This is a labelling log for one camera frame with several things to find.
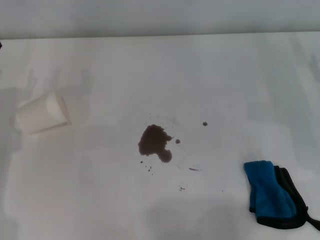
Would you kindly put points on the dark brown liquid puddle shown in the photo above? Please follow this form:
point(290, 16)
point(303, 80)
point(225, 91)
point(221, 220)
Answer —
point(153, 141)

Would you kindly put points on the white paper cup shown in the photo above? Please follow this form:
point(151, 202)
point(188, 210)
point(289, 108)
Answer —
point(40, 117)

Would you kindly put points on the blue rag with black trim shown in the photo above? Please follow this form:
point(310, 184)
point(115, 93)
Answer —
point(270, 190)

